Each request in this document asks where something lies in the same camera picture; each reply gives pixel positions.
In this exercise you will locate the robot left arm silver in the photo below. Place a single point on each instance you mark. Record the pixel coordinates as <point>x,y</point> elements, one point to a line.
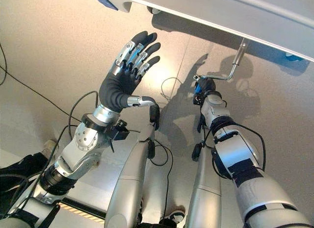
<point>81,149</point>

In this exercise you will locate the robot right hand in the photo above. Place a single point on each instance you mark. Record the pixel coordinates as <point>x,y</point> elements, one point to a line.
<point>207,84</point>

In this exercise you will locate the robot leg silver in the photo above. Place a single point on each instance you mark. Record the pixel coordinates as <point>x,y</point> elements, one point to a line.
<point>130,179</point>
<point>204,193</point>

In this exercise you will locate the white power strip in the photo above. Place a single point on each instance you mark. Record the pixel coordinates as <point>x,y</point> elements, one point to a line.
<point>49,145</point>

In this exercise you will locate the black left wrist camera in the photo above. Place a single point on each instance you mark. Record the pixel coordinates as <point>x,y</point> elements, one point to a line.
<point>119,131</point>

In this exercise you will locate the black fabric bundle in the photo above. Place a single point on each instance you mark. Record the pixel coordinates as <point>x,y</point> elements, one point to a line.
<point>22,164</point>

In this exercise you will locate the robot left leg silver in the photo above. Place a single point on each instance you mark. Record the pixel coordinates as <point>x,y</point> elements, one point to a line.
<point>130,179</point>

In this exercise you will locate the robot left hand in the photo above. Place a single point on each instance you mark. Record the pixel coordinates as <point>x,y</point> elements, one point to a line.
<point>115,85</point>

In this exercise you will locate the robot right arm silver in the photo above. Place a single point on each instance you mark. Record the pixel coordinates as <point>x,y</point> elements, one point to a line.
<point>235,159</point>

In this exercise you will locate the robot right foot dark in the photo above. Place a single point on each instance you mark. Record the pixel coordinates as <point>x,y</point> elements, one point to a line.
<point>197,152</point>

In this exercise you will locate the black blue right wrist camera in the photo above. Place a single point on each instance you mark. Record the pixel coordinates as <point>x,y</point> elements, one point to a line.
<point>197,93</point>

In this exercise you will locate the yellow black striped strip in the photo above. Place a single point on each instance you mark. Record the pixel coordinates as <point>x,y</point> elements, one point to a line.
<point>81,210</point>

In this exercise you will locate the robot right leg silver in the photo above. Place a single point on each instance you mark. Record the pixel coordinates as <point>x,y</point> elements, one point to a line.
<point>204,193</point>

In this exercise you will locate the grey bed caster wheel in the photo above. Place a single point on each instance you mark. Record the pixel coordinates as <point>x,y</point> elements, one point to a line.
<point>154,10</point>

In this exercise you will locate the white black shoe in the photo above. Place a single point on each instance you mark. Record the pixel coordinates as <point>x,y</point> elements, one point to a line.
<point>175,214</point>

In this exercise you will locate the robot foot dark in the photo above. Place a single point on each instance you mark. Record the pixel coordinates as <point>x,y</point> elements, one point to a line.
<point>154,115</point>
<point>197,152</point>

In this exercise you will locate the grey hospital bed frame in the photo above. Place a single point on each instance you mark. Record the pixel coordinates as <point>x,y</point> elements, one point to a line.
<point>220,9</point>

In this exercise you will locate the blue bed caster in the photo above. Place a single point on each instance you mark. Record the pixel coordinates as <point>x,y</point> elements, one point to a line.
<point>294,57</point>

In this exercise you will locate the robot left foot dark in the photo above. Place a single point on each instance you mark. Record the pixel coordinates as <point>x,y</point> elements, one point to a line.
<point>154,115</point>

